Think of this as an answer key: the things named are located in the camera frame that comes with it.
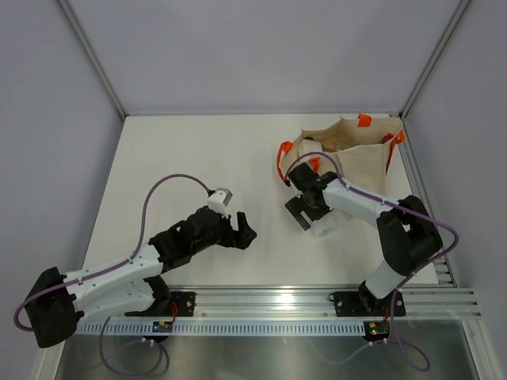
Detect left aluminium frame post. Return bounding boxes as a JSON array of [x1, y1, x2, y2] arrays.
[[53, 0, 128, 122]]

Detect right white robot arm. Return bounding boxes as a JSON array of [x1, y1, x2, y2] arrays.
[[285, 163, 443, 316]]

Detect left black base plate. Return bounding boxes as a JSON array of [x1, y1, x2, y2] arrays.
[[124, 291, 196, 318]]

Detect aluminium frame post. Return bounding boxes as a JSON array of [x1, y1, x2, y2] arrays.
[[53, 0, 128, 122], [398, 0, 473, 120]]

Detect canvas tote bag orange handles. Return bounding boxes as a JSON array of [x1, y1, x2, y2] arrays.
[[275, 113, 406, 222]]

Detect aluminium mounting rail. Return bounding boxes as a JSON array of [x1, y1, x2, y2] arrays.
[[72, 283, 481, 325]]

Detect white rectangular bottle black cap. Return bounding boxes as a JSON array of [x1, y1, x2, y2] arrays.
[[310, 211, 346, 238]]

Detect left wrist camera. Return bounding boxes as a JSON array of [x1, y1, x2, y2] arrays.
[[207, 188, 233, 218]]

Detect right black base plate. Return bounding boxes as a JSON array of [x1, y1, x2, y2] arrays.
[[328, 291, 406, 317]]

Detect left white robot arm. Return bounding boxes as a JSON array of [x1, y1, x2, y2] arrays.
[[23, 207, 257, 348]]

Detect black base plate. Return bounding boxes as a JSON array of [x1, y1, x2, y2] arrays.
[[328, 291, 406, 317], [124, 291, 196, 318]]

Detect white slotted cable duct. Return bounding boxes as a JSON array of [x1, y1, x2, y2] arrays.
[[77, 318, 365, 336]]

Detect right aluminium frame post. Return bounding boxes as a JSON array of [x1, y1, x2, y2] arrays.
[[398, 0, 473, 120]]

